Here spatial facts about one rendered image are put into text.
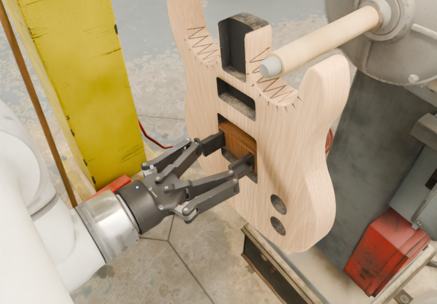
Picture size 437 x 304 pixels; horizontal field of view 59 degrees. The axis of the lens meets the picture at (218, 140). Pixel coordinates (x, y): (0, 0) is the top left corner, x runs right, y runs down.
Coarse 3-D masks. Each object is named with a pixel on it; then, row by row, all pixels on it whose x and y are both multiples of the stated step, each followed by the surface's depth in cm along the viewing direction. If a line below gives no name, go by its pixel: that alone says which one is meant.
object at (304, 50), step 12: (360, 12) 52; (372, 12) 53; (336, 24) 50; (348, 24) 51; (360, 24) 51; (372, 24) 53; (312, 36) 48; (324, 36) 49; (336, 36) 50; (348, 36) 51; (288, 48) 47; (300, 48) 47; (312, 48) 48; (324, 48) 49; (288, 60) 46; (300, 60) 47; (288, 72) 47
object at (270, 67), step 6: (264, 60) 46; (270, 60) 46; (276, 60) 46; (264, 66) 46; (270, 66) 46; (276, 66) 46; (264, 72) 46; (270, 72) 46; (276, 72) 46; (270, 78) 47
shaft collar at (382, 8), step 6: (366, 0) 54; (372, 0) 53; (378, 0) 53; (384, 0) 53; (360, 6) 55; (372, 6) 53; (378, 6) 52; (384, 6) 53; (378, 12) 53; (384, 12) 53; (390, 12) 53; (378, 18) 53; (384, 18) 53; (378, 24) 54; (384, 24) 54; (372, 30) 55
